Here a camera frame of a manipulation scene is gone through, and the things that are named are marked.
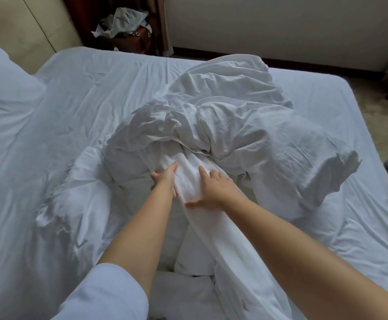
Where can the person's left hand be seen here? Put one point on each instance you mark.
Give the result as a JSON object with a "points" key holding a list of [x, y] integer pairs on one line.
{"points": [[167, 180]]}

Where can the person's right hand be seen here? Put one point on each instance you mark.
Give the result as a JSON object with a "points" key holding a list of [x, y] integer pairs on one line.
{"points": [[217, 193]]}

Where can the white duvet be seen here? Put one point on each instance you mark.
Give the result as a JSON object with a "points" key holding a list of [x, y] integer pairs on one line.
{"points": [[247, 130]]}

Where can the white bed sheet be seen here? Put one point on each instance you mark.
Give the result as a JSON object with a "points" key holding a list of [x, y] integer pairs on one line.
{"points": [[74, 83]]}

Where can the white pillow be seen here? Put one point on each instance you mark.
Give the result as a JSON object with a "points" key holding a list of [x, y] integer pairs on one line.
{"points": [[4, 110]]}

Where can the person's right forearm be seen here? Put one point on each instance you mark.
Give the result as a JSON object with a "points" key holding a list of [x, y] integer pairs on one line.
{"points": [[314, 263]]}

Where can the person's left forearm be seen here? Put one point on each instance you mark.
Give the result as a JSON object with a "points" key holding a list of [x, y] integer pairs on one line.
{"points": [[140, 243]]}

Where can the person's white shirt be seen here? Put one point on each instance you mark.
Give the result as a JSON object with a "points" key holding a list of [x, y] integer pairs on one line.
{"points": [[104, 293]]}

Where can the beige padded headboard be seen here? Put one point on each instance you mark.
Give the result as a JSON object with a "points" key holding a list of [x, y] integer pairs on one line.
{"points": [[27, 23]]}

